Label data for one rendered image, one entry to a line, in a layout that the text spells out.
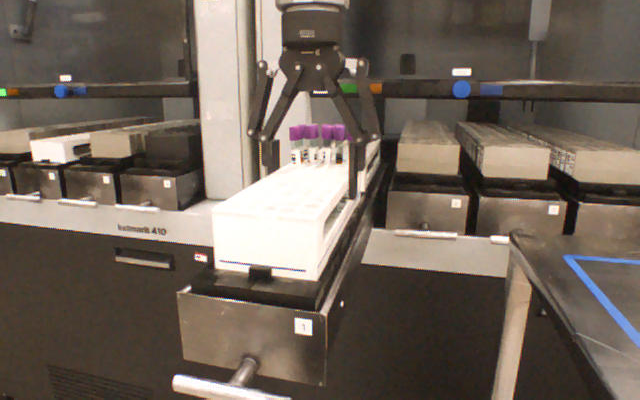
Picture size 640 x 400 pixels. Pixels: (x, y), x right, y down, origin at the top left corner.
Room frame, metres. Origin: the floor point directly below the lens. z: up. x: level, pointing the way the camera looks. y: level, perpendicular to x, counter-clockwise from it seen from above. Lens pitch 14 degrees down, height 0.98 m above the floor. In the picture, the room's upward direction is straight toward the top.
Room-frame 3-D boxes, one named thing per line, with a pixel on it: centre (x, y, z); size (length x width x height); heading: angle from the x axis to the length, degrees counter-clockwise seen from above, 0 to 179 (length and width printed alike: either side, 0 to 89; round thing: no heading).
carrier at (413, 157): (0.72, -0.21, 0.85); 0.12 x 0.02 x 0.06; 76
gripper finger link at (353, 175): (0.49, -0.05, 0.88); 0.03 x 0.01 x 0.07; 166
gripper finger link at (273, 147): (0.51, 0.05, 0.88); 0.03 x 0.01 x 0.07; 166
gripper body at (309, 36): (0.50, 0.00, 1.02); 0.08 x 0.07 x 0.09; 76
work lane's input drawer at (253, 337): (0.60, -0.02, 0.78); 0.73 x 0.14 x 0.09; 166
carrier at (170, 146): (0.86, 0.32, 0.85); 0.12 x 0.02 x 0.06; 76
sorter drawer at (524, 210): (0.91, -0.42, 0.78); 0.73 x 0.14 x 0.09; 166
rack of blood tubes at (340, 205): (0.47, 0.01, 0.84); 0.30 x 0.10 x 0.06; 166
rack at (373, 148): (0.77, -0.07, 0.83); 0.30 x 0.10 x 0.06; 166
